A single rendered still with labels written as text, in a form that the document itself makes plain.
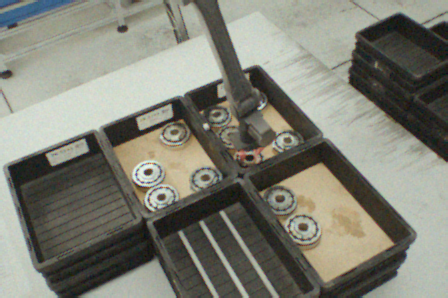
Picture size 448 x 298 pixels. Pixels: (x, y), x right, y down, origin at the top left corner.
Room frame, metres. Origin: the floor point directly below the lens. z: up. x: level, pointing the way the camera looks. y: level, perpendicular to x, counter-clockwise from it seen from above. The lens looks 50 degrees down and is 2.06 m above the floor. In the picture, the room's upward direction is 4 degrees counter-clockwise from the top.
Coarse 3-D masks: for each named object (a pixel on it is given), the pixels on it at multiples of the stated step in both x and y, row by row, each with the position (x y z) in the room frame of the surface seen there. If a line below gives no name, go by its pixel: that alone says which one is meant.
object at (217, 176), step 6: (198, 168) 0.94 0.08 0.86; (204, 168) 0.94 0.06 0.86; (210, 168) 0.94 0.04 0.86; (192, 174) 0.92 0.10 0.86; (198, 174) 0.92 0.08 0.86; (216, 174) 0.91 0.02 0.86; (192, 180) 0.90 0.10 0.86; (216, 180) 0.89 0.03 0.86; (192, 186) 0.88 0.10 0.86; (198, 186) 0.88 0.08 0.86; (204, 186) 0.87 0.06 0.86
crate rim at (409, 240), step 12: (312, 144) 0.95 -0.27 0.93; (288, 156) 0.91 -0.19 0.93; (264, 168) 0.87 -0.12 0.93; (372, 192) 0.76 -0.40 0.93; (264, 204) 0.75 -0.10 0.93; (384, 204) 0.72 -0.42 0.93; (276, 216) 0.71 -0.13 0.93; (396, 216) 0.68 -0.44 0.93; (408, 228) 0.64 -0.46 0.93; (288, 240) 0.63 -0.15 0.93; (408, 240) 0.61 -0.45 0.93; (300, 252) 0.59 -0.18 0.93; (384, 252) 0.58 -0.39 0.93; (396, 252) 0.59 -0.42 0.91; (360, 264) 0.55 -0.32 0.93; (372, 264) 0.55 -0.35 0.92; (348, 276) 0.52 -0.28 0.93; (324, 288) 0.50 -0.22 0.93
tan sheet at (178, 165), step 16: (160, 128) 1.16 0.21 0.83; (128, 144) 1.09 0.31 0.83; (144, 144) 1.09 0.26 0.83; (160, 144) 1.08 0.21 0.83; (192, 144) 1.07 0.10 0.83; (128, 160) 1.02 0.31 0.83; (144, 160) 1.02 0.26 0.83; (160, 160) 1.01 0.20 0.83; (176, 160) 1.01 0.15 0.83; (192, 160) 1.00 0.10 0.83; (208, 160) 1.00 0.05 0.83; (128, 176) 0.96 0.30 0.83; (176, 176) 0.94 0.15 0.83; (144, 192) 0.89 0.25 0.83
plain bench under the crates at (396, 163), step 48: (192, 48) 1.75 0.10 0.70; (240, 48) 1.72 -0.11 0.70; (288, 48) 1.70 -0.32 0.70; (96, 96) 1.48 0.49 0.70; (144, 96) 1.46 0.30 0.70; (336, 96) 1.38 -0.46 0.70; (0, 144) 1.26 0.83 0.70; (48, 144) 1.24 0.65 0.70; (336, 144) 1.13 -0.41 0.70; (384, 144) 1.12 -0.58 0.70; (0, 192) 1.03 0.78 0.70; (384, 192) 0.91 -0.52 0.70; (432, 192) 0.90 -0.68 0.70; (432, 240) 0.73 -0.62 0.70; (48, 288) 0.66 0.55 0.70; (96, 288) 0.65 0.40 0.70; (144, 288) 0.64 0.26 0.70; (384, 288) 0.58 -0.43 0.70; (432, 288) 0.57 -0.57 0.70
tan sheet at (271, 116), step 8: (256, 88) 1.32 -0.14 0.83; (224, 104) 1.25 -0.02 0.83; (200, 112) 1.22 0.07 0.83; (264, 112) 1.19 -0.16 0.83; (272, 112) 1.19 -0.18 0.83; (232, 120) 1.17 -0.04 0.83; (272, 120) 1.15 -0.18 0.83; (280, 120) 1.15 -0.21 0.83; (272, 128) 1.12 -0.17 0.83; (280, 128) 1.11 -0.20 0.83; (288, 128) 1.11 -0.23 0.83; (264, 152) 1.01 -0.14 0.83; (272, 152) 1.01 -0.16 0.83
